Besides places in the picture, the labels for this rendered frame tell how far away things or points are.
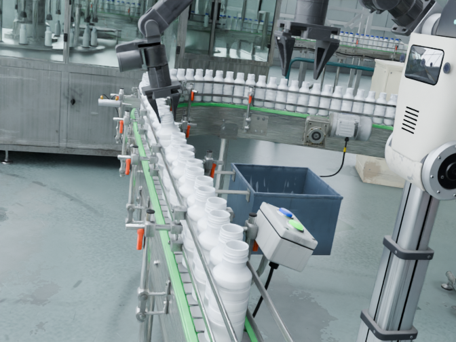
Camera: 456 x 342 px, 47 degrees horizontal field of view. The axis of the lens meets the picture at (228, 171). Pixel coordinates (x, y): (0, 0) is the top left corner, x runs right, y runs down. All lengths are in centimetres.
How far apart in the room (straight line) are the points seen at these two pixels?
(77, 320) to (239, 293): 193
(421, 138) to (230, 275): 74
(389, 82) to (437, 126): 392
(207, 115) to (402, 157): 158
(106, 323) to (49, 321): 26
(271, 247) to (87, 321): 177
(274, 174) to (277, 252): 103
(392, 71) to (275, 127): 252
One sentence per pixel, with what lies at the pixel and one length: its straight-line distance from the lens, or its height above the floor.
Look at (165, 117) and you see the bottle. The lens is 141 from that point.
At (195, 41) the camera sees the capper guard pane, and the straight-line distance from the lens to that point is 647.
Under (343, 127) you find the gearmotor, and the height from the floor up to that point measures 99.
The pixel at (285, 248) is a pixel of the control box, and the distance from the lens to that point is 100.
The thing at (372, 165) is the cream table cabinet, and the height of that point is 18.
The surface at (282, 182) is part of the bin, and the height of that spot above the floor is 88.
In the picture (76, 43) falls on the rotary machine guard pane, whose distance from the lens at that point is 448.
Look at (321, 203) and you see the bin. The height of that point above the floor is 92.
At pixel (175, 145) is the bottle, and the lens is 132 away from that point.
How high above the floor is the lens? 150
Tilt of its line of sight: 17 degrees down
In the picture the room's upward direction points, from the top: 8 degrees clockwise
